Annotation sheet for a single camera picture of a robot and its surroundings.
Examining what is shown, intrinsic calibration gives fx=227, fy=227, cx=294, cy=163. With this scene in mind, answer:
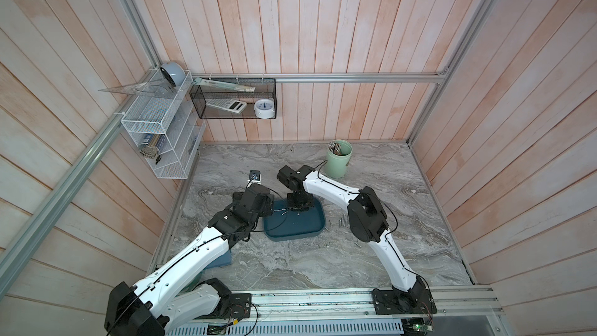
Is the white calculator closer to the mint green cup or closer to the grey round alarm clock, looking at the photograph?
the grey round alarm clock

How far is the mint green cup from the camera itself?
0.97m

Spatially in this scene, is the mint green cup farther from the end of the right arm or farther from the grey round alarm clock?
the grey round alarm clock
